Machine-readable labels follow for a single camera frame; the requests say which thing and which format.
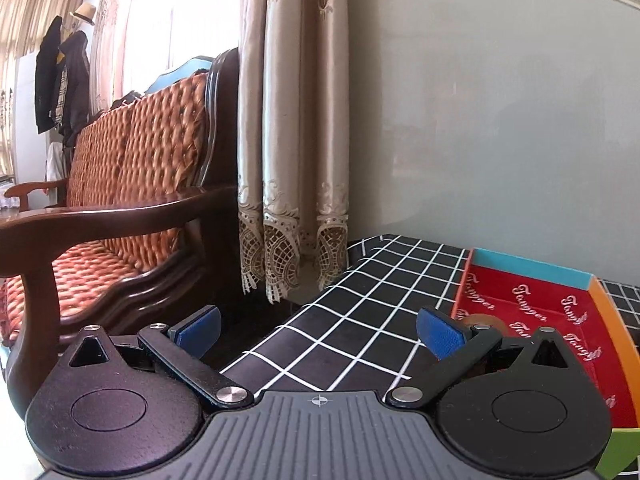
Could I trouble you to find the blue padded chair back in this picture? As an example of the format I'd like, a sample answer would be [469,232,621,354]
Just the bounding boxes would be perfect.
[144,56,215,95]

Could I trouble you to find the colourful cardboard box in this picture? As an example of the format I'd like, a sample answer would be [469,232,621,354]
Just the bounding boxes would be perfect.
[450,247,640,480]

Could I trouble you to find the large brown kiwi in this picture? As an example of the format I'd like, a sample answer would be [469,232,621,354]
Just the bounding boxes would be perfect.
[461,313,507,335]

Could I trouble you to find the black white-grid tablecloth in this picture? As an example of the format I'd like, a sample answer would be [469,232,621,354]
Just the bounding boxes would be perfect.
[200,234,640,480]

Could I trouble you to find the white cabinet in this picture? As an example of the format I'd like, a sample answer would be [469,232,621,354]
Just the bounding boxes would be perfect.
[12,54,51,183]

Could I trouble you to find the beige lace-trimmed curtain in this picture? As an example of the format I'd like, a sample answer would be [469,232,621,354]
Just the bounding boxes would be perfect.
[237,0,351,306]

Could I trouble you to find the black hanging jacket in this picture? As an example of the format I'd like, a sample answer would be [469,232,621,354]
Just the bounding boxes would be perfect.
[34,15,65,135]

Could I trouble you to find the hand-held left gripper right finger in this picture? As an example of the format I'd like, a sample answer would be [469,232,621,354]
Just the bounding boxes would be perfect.
[386,306,576,408]

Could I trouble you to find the dark jacket with plaid lining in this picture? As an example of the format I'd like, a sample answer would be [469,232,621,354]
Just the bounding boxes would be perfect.
[52,30,92,147]

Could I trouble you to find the wooden sofa with orange cushion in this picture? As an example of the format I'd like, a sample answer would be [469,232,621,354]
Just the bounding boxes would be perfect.
[0,47,241,421]

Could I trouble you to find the straw hat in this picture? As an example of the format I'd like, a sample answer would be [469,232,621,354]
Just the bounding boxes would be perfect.
[70,2,97,26]

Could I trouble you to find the sheer window curtain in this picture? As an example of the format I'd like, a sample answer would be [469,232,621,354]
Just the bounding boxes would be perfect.
[0,0,246,116]

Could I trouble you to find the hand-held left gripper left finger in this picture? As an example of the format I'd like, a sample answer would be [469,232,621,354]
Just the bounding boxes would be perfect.
[65,305,255,408]

